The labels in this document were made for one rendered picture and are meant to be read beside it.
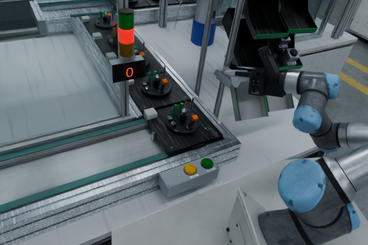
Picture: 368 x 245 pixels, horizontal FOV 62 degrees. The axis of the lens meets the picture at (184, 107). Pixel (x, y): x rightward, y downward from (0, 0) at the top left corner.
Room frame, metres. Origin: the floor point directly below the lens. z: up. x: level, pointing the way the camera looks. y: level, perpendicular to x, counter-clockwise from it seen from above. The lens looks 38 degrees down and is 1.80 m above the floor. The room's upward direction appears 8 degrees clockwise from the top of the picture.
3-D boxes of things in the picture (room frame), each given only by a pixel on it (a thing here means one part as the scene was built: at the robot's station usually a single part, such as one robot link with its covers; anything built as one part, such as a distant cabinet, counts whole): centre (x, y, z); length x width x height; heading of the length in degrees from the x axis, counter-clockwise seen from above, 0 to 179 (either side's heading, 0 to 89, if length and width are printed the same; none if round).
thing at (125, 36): (0.93, 0.22, 1.33); 0.05 x 0.05 x 0.05
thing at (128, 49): (0.93, 0.22, 1.28); 0.05 x 0.05 x 0.05
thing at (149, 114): (0.97, 0.13, 0.97); 0.05 x 0.05 x 0.04; 34
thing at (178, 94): (1.15, 0.14, 1.01); 0.24 x 0.24 x 0.13; 34
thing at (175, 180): (0.71, -0.05, 0.93); 0.21 x 0.07 x 0.06; 124
